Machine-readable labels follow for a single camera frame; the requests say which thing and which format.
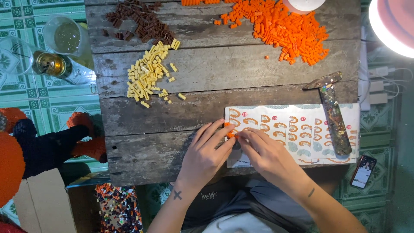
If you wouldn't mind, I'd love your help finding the smartphone with red case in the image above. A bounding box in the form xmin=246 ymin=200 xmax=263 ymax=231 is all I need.
xmin=350 ymin=155 xmax=378 ymax=189

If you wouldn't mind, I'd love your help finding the paint-stained hammer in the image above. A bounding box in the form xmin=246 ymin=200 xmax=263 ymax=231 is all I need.
xmin=302 ymin=71 xmax=353 ymax=156

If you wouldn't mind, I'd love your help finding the person's dark shirt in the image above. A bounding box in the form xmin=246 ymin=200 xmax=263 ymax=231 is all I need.
xmin=168 ymin=176 xmax=319 ymax=233

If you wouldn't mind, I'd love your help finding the clear plastic measuring cup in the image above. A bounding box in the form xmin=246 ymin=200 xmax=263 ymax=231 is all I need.
xmin=43 ymin=16 xmax=95 ymax=70

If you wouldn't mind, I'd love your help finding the pile of yellow bricks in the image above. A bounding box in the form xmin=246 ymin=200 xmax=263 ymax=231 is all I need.
xmin=126 ymin=38 xmax=187 ymax=109

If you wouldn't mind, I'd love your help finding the round lit lamp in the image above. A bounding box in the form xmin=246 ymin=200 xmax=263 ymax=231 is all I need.
xmin=368 ymin=0 xmax=414 ymax=59

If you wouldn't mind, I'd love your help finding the white power strip with chargers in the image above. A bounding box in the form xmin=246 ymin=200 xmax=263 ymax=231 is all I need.
xmin=358 ymin=26 xmax=414 ymax=111

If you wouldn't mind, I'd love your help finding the small orange brick assembly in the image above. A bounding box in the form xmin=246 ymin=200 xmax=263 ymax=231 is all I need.
xmin=224 ymin=122 xmax=240 ymax=140

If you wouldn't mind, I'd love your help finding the cardboard box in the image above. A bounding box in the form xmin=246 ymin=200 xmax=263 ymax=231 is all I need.
xmin=12 ymin=168 xmax=78 ymax=233

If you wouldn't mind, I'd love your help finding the person's right hand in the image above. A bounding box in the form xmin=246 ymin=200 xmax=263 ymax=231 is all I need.
xmin=237 ymin=128 xmax=312 ymax=197

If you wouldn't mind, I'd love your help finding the wooden plank table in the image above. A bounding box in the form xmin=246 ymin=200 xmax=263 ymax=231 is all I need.
xmin=84 ymin=0 xmax=362 ymax=187

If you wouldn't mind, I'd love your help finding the white round lamp base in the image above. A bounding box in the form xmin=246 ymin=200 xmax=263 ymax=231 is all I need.
xmin=282 ymin=0 xmax=327 ymax=15

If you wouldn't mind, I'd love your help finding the tray of mixed coloured bricks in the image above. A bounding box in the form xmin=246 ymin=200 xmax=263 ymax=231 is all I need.
xmin=94 ymin=183 xmax=144 ymax=233

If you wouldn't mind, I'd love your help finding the orange and black brick figure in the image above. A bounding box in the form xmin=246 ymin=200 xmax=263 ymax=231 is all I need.
xmin=0 ymin=108 xmax=108 ymax=208

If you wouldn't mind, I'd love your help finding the person's left hand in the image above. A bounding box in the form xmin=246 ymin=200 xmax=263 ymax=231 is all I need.
xmin=176 ymin=118 xmax=239 ymax=191

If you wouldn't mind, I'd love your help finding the pile of brown bricks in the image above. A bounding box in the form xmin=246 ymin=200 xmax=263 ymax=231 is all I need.
xmin=102 ymin=0 xmax=176 ymax=46

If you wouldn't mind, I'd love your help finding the pile of orange bricks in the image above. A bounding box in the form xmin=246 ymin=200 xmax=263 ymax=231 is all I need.
xmin=181 ymin=0 xmax=330 ymax=66

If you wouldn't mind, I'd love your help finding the paper instruction sheet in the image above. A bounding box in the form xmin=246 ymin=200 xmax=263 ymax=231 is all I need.
xmin=224 ymin=104 xmax=361 ymax=168

